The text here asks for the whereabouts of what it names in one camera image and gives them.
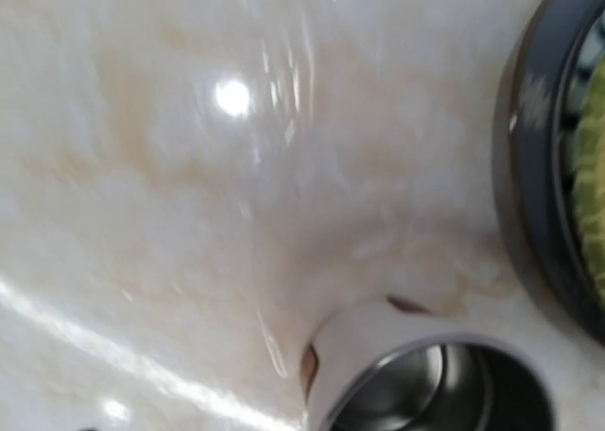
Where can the grey reindeer plate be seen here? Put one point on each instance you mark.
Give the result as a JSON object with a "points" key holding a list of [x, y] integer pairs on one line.
{"points": [[533, 161]]}

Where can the ribbed round woven plate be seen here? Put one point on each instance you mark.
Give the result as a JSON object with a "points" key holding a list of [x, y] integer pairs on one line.
{"points": [[588, 192]]}

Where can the white blue striped plate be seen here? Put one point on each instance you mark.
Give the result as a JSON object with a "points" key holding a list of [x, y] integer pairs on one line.
{"points": [[590, 52]]}

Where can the white brown ceramic cup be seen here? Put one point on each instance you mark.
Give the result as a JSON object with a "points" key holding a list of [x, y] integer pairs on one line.
{"points": [[391, 365]]}

